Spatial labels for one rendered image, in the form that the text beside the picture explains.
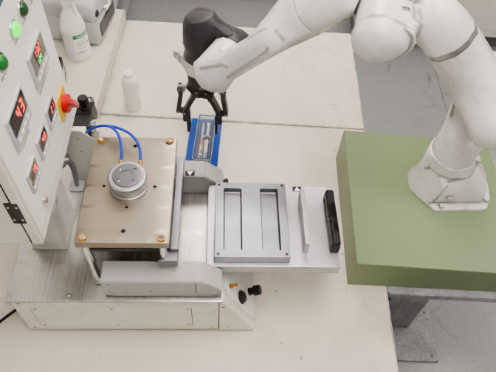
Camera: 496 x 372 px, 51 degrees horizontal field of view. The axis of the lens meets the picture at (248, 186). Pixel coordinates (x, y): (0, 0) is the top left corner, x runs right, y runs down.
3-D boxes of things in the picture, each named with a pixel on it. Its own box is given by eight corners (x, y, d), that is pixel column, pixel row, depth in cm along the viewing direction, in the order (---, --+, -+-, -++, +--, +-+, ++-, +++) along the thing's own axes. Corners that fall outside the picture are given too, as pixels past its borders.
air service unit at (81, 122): (79, 169, 127) (65, 128, 115) (88, 125, 135) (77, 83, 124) (100, 170, 127) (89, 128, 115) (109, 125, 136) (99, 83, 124)
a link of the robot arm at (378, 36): (480, 11, 104) (441, -58, 94) (472, 74, 97) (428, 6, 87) (394, 41, 118) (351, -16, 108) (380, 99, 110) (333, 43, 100)
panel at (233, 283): (254, 322, 129) (223, 292, 115) (251, 220, 147) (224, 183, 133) (261, 320, 128) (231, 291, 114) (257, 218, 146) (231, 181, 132)
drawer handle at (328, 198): (329, 252, 117) (333, 243, 114) (322, 198, 126) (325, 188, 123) (338, 252, 117) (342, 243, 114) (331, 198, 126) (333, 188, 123)
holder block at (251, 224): (214, 262, 114) (214, 256, 112) (215, 188, 126) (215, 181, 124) (289, 263, 115) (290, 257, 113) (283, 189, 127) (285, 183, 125)
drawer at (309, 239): (206, 274, 116) (206, 257, 110) (208, 194, 129) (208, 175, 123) (336, 274, 118) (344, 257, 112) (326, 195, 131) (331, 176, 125)
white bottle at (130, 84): (142, 111, 170) (137, 77, 159) (127, 113, 169) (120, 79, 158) (140, 100, 173) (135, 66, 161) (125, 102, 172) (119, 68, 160)
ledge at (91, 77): (-30, 194, 147) (-37, 184, 144) (46, 14, 198) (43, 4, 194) (76, 199, 148) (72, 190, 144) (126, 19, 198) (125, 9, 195)
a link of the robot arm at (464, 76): (474, 9, 105) (485, 71, 95) (519, 86, 119) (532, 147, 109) (423, 35, 112) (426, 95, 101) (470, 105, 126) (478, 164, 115)
